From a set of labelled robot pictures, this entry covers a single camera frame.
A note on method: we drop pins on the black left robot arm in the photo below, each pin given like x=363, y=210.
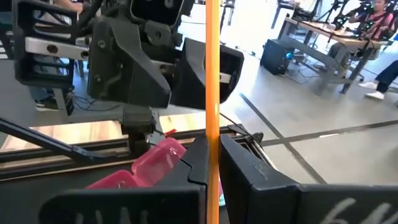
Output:
x=138, y=124

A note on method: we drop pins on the pink plastic pencil box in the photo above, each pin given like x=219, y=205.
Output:
x=158, y=161

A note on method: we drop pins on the dark frame clamp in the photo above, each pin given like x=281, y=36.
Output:
x=254, y=138

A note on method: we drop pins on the wooden desk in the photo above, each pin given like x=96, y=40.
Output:
x=326, y=34

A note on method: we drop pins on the yellow wooden pencil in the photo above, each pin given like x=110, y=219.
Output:
x=213, y=93

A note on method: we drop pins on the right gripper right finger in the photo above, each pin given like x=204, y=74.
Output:
x=280, y=202

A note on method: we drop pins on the black computer tower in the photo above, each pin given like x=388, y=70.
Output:
x=275, y=56

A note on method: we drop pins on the background black robot arm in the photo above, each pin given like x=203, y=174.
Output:
x=300, y=11

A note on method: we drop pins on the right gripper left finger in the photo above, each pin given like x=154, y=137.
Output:
x=124, y=205

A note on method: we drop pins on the small red clip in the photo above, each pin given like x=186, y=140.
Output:
x=170, y=132

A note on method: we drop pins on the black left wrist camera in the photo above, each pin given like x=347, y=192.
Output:
x=155, y=9

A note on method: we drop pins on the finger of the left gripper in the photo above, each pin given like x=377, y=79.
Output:
x=43, y=71
x=192, y=74

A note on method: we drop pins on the teal calculator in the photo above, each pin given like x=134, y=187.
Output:
x=221, y=199

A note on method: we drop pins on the black aluminium rig frame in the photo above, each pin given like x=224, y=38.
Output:
x=46, y=141

